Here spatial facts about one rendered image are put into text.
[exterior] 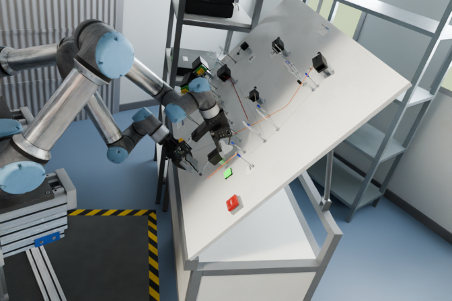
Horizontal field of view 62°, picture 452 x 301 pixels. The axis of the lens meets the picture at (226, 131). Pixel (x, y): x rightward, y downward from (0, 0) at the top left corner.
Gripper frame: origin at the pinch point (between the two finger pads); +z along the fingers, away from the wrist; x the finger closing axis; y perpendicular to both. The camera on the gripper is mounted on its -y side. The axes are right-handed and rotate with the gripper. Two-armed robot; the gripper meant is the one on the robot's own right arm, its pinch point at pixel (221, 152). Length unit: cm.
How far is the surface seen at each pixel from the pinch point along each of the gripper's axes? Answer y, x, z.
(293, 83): 38.8, 15.6, -10.5
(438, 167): 151, 86, 160
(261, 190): 11.2, -26.0, 2.5
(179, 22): -4, 92, -27
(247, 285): -9, -32, 50
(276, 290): 2, -32, 61
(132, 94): -92, 232, 74
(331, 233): 32, -28, 38
